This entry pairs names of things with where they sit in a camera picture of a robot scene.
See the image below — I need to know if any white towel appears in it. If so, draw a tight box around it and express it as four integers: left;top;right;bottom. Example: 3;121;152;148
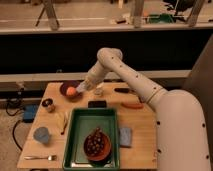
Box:
76;84;86;93

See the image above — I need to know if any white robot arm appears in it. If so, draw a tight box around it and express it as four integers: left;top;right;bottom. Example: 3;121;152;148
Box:
81;48;211;171

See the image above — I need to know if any white paper cup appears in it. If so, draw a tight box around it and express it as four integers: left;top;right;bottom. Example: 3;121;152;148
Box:
93;84;103;97

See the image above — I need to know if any blue translucent cup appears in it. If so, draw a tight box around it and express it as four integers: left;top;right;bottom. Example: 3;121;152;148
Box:
33;127;50;144

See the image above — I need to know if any black rectangular box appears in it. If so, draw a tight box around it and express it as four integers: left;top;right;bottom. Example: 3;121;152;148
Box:
88;101;107;108

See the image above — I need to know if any orange peach fruit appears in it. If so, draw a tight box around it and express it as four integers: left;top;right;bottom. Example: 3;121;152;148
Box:
66;87;77;97

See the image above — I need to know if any green plastic tray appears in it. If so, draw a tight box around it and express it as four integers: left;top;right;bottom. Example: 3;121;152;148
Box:
62;108;120;171

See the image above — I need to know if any small can with dark lid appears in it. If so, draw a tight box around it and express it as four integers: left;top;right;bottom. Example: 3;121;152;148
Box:
42;98;55;113

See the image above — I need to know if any blue sponge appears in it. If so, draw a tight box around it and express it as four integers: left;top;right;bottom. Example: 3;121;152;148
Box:
119;127;132;148

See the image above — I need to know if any dark grape bunch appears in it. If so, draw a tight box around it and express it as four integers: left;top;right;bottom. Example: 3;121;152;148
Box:
86;128;105;156

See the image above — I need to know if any orange bowl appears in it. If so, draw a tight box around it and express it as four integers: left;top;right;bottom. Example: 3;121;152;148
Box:
83;133;112;162

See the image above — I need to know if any blue power box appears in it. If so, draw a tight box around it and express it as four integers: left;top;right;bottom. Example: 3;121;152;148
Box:
23;105;38;123

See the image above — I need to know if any silver fork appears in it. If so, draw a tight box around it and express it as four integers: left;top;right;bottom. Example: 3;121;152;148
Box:
24;155;57;161

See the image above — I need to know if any black handled tool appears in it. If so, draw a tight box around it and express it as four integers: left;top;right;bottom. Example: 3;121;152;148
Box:
114;88;135;94

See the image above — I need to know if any black cable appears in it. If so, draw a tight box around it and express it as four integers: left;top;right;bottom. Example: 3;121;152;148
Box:
4;87;28;152

